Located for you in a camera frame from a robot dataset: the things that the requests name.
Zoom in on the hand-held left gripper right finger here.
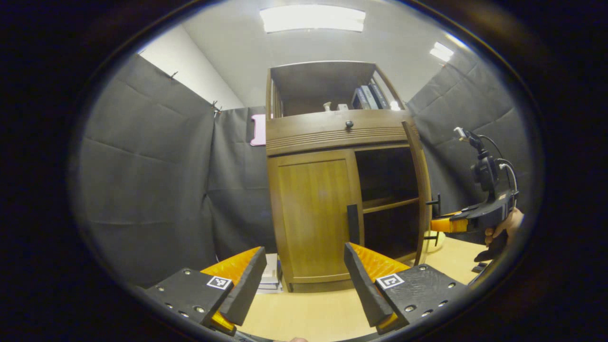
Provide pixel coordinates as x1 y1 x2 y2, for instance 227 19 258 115
344 241 471 335

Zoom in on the small ceiling light panel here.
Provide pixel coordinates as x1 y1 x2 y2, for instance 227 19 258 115
430 42 455 62

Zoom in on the wooden shoe cabinet door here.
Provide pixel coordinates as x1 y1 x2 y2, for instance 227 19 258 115
267 150 365 285
401 120 442 266

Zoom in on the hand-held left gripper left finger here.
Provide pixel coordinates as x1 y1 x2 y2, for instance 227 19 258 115
142 246 267 335

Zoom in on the dark blue book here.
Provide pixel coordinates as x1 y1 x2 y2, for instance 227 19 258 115
370 84 391 110

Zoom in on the large ceiling light panel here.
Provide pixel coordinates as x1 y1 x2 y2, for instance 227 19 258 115
259 6 366 34

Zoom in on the stack of pale books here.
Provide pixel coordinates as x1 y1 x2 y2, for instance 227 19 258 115
259 253 282 291

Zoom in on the thin gripper cable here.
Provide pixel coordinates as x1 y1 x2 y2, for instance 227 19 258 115
477 134 518 193

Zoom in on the wooden cabinet shelf board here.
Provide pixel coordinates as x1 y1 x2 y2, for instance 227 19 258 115
363 197 419 214

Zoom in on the wooden double-door shoe cabinet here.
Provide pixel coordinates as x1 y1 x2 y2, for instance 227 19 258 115
265 61 433 293

